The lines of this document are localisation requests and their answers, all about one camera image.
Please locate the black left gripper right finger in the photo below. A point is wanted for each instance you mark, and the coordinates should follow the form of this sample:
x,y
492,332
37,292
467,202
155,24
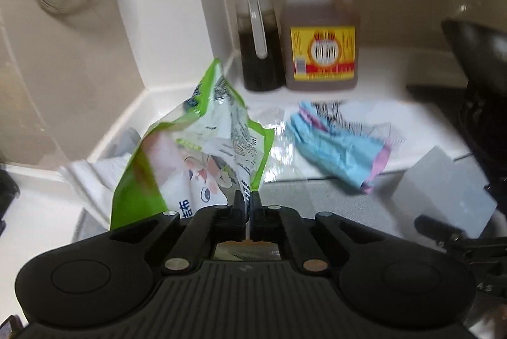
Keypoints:
x,y
285,228

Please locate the green snack bag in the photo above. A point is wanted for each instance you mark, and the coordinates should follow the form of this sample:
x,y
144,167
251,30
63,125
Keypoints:
x,y
199,155

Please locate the black white striped wrapper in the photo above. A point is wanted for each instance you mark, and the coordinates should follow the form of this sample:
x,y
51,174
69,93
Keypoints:
x,y
351,116

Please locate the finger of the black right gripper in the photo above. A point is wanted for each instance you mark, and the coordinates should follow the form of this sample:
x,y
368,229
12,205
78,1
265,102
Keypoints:
x,y
441,233

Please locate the blue purple wrapper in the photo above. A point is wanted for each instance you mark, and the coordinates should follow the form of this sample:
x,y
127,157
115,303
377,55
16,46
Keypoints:
x,y
337,147

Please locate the cooking wine jug yellow label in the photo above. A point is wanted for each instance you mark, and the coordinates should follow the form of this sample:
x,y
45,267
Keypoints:
x,y
320,44

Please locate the dark soy sauce bottle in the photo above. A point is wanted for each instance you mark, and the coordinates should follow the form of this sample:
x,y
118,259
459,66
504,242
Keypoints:
x,y
261,54

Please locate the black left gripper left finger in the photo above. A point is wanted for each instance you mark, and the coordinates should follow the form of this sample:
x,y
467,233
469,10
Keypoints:
x,y
210,226

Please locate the grey drying mat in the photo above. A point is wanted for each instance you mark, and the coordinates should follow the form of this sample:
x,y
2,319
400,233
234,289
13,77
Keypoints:
x,y
376,210

